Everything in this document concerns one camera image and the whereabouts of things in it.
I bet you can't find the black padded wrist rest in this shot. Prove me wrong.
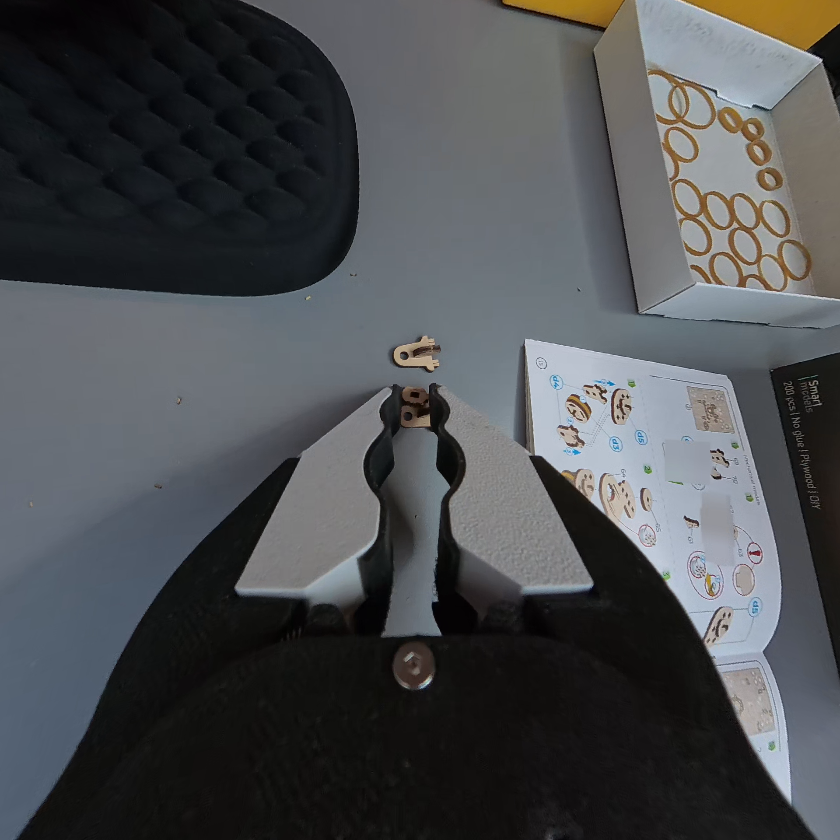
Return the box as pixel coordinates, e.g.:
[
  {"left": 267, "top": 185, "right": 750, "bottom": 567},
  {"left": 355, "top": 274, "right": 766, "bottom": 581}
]
[{"left": 0, "top": 0, "right": 361, "bottom": 298}]

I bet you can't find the wooden lug piece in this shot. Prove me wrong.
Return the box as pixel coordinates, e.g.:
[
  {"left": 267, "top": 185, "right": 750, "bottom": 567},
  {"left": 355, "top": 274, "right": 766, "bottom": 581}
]
[
  {"left": 392, "top": 335, "right": 442, "bottom": 373},
  {"left": 399, "top": 387, "right": 433, "bottom": 429}
]

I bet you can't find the grey desk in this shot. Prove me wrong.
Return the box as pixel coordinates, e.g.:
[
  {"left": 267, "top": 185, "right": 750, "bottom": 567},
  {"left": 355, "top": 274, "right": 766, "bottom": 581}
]
[{"left": 0, "top": 0, "right": 840, "bottom": 683}]

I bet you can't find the white cardboard tray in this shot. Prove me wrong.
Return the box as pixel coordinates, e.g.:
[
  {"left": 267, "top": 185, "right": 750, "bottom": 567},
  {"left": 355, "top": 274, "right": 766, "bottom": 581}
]
[{"left": 594, "top": 0, "right": 824, "bottom": 327}]

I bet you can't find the open instruction booklet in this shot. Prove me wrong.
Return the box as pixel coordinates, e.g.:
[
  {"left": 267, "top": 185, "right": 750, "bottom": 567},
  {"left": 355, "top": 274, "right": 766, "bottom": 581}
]
[{"left": 524, "top": 339, "right": 793, "bottom": 805}]

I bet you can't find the black model kit box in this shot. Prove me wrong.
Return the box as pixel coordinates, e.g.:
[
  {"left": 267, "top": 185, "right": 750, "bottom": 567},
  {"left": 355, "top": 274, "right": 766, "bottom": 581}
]
[{"left": 769, "top": 352, "right": 840, "bottom": 651}]

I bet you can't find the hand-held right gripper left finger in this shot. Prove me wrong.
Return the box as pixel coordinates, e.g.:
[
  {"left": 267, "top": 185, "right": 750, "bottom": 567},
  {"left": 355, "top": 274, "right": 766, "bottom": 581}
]
[{"left": 234, "top": 384, "right": 403, "bottom": 618}]

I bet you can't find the yellow plastic bin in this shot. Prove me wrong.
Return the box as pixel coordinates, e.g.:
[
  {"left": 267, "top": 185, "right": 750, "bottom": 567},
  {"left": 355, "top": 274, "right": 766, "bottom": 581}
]
[{"left": 502, "top": 0, "right": 624, "bottom": 28}]

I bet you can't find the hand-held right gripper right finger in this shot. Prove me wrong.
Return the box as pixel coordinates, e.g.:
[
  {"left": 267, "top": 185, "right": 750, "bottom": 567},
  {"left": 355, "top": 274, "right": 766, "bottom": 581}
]
[{"left": 428, "top": 384, "right": 596, "bottom": 618}]

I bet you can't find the group of tan rubber bands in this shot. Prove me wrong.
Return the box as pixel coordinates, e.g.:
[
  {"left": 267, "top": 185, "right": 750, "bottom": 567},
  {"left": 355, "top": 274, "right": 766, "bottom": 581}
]
[{"left": 646, "top": 69, "right": 813, "bottom": 291}]

